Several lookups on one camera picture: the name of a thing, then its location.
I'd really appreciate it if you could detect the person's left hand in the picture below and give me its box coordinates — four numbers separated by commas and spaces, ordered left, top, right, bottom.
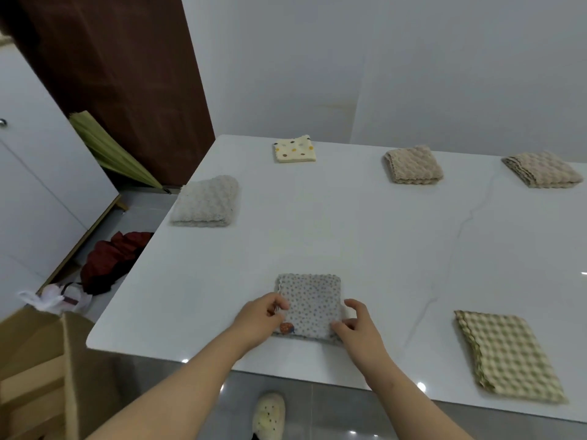
229, 291, 290, 353

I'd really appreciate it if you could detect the dark brown wooden door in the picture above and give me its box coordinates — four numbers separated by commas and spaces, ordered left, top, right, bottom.
0, 0, 215, 188

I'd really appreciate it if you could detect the yellow polka dot cloth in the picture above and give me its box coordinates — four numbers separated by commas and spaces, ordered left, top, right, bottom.
273, 134, 317, 164

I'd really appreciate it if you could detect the white plastic bag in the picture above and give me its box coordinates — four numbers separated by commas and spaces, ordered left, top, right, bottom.
18, 284, 92, 317

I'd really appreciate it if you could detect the brown cardboard box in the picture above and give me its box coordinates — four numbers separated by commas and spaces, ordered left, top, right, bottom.
0, 306, 122, 440

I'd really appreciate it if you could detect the person's right forearm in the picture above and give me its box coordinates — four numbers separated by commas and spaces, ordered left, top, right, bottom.
362, 354, 473, 440

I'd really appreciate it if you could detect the grey floral cloth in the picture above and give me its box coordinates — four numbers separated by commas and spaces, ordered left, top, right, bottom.
273, 273, 345, 344

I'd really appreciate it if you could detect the grey fluffy towel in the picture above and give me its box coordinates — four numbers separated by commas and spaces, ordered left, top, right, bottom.
169, 174, 241, 228

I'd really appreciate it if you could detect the person's left forearm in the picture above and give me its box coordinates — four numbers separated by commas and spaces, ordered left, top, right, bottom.
87, 327, 251, 440

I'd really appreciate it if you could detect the cream perforated clog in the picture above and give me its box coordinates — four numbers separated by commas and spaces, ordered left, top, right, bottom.
251, 392, 286, 440

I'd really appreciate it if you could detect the white marble table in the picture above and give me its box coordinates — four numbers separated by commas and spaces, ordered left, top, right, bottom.
86, 134, 587, 425

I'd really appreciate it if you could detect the person's right hand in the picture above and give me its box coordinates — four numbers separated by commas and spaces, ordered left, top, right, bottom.
330, 298, 391, 376

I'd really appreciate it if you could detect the green folded umbrella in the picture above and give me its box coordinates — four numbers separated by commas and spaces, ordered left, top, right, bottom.
68, 110, 171, 194

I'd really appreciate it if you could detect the white cabinet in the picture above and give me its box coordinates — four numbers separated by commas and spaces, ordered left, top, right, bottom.
0, 36, 121, 317

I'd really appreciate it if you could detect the dark red cloth on floor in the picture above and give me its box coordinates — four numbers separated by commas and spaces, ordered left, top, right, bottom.
80, 231, 155, 296

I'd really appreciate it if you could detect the green checked cloth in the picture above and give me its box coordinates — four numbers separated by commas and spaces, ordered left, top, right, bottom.
454, 310, 569, 405

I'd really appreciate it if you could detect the beige textured towel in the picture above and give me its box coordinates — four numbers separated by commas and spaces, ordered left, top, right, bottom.
501, 150, 584, 189
383, 145, 445, 185

